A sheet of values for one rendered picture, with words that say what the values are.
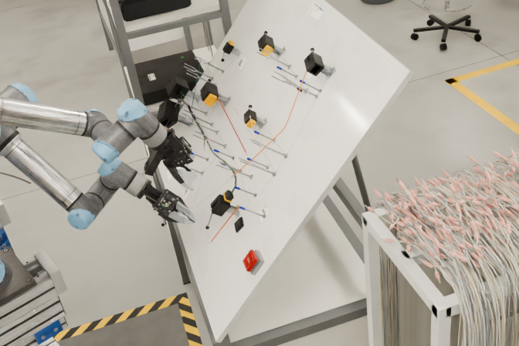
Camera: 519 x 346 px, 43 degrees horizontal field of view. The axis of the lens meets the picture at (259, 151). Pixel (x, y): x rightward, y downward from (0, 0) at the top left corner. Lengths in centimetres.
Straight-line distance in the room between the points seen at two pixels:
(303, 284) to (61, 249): 208
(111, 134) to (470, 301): 105
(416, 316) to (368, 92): 65
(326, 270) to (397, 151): 210
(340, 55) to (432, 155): 235
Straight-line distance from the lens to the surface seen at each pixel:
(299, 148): 208
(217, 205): 220
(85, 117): 200
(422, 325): 202
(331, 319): 227
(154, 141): 195
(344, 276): 240
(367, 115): 189
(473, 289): 143
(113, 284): 378
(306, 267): 244
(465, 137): 456
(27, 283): 213
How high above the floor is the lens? 248
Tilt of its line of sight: 33 degrees down
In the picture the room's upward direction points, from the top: 9 degrees counter-clockwise
